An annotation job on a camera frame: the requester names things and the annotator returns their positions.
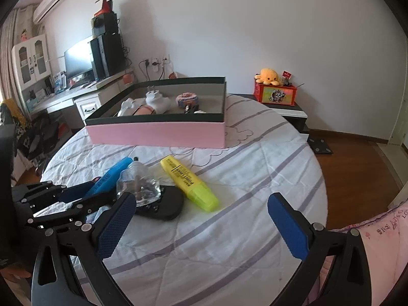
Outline pink printed quilt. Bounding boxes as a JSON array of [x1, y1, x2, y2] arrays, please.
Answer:
[[300, 198, 408, 306]]

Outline black power cable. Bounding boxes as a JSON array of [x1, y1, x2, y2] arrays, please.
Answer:
[[138, 59, 166, 80]]

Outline pink patterned packet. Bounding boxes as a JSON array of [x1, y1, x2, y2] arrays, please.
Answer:
[[175, 92, 200, 108]]

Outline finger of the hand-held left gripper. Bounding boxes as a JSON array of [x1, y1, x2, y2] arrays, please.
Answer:
[[27, 194, 123, 230], [11, 180, 96, 211]]

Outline black office chair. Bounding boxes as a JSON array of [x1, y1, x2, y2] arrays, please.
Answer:
[[14, 111, 64, 169]]

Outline white desk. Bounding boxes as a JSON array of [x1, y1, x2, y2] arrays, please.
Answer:
[[24, 70, 137, 131]]

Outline white glass door cabinet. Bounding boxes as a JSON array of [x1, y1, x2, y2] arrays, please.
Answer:
[[12, 34, 52, 86]]

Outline black white low cabinet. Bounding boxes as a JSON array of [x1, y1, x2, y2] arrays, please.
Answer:
[[228, 93, 309, 133]]

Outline black cardboard box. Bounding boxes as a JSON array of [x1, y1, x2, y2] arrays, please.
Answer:
[[91, 13, 119, 37]]

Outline black computer tower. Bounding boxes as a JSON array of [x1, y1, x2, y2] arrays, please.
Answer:
[[89, 33, 125, 79]]

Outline clear plastic bottle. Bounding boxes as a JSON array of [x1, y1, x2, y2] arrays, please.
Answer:
[[116, 158, 160, 206]]

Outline white power adapter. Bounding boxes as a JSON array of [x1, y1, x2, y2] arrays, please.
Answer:
[[145, 85, 173, 113]]

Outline pink box with green rim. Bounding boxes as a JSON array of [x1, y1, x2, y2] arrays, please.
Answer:
[[84, 76, 227, 149]]

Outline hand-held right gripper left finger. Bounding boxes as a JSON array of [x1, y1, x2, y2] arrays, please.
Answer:
[[30, 192, 137, 306]]

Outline white door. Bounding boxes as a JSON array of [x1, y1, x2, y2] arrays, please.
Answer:
[[387, 96, 408, 149]]

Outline blue white boxes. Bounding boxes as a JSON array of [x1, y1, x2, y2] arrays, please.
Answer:
[[53, 72, 67, 94]]

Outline rose gold cylinder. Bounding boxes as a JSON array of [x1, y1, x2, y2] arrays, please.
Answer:
[[132, 105, 157, 115]]

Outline person's left hand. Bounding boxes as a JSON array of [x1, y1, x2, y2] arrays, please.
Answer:
[[0, 261, 31, 283]]

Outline white wall socket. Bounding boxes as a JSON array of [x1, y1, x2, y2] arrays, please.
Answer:
[[140, 54, 171, 72]]

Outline white figurine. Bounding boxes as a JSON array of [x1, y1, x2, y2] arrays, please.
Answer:
[[117, 98, 141, 117]]

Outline white air conditioner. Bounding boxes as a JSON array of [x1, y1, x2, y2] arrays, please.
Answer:
[[33, 0, 73, 23]]

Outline yellow highlighter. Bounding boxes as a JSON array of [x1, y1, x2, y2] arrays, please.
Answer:
[[159, 155, 220, 212]]

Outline black computer monitor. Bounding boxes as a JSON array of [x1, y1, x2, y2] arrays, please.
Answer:
[[64, 36, 96, 82]]

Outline yellow grey jacket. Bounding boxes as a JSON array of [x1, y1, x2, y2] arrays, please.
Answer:
[[2, 99, 29, 154]]

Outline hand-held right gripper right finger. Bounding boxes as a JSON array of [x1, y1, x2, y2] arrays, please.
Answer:
[[267, 192, 373, 306]]

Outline yellow plush octopus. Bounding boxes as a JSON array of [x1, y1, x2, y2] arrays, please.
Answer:
[[254, 68, 281, 85]]

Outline red printed box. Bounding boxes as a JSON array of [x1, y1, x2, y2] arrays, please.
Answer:
[[253, 79, 298, 106]]

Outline black handheld device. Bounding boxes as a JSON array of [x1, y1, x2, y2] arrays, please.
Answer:
[[134, 185, 185, 221]]

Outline blue highlighter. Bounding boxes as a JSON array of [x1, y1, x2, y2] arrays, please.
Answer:
[[83, 157, 134, 198]]

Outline beige curtain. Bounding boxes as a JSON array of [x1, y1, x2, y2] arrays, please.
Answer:
[[0, 5, 35, 103]]

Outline black bathroom scale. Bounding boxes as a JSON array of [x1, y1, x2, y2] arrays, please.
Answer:
[[308, 137, 333, 155]]

